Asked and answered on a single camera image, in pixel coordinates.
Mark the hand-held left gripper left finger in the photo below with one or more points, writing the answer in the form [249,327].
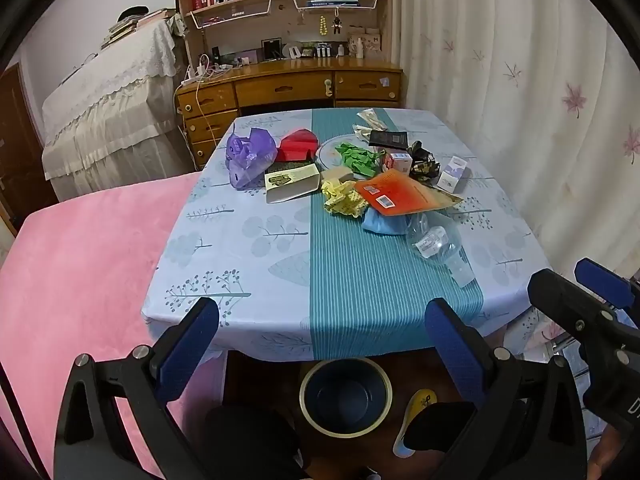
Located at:
[187,350]

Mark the yellow bead charm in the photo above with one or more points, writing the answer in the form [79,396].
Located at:
[323,25]

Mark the yellow insole slipper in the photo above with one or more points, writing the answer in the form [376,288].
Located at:
[417,405]

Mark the round white plate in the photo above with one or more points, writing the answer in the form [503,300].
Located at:
[327,152]

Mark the small white red box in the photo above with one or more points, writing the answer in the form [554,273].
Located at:
[398,162]

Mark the wooden bookshelf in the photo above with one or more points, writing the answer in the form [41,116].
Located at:
[295,25]

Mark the white covered piano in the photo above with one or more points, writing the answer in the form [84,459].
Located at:
[110,110]

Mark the black gold crumpled wrapper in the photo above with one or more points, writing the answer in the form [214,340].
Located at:
[422,160]

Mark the black hanging doll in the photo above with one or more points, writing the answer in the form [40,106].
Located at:
[338,24]

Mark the purple plastic bag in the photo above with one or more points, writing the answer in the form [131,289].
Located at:
[247,155]

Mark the pink blanket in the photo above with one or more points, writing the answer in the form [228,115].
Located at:
[90,270]

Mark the clear plastic wrapper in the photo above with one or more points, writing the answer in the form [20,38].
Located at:
[461,272]

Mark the clear plastic bag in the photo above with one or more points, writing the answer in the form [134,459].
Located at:
[432,240]

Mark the cream crumpled wrapper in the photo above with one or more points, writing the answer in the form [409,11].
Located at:
[370,119]

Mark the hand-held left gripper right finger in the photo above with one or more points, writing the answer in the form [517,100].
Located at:
[452,350]

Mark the orange pouch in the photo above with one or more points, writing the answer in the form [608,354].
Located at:
[400,192]

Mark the blue bin with cream rim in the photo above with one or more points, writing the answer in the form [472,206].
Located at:
[345,395]

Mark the blue cloth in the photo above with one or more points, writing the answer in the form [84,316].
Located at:
[382,222]

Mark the stack of books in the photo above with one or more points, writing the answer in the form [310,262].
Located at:
[132,27]

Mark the white box with green label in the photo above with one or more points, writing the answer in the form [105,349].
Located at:
[292,185]

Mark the black picture frame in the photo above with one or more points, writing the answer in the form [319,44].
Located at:
[272,49]

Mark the white purple box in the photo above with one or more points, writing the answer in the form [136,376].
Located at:
[452,172]

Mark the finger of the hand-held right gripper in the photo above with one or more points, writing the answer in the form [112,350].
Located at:
[565,305]
[605,285]

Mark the green plastic bag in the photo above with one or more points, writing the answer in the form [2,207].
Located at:
[360,160]

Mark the beige kraft box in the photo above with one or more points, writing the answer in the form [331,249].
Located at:
[336,175]

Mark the wooden desk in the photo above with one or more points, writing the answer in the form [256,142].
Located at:
[280,90]

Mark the floral curtain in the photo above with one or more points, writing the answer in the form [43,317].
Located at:
[500,85]

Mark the yellow crumpled paper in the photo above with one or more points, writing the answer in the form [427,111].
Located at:
[342,200]

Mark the white power strip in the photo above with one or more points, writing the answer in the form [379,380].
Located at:
[205,72]

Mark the brown wooden door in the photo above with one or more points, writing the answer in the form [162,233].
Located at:
[20,135]

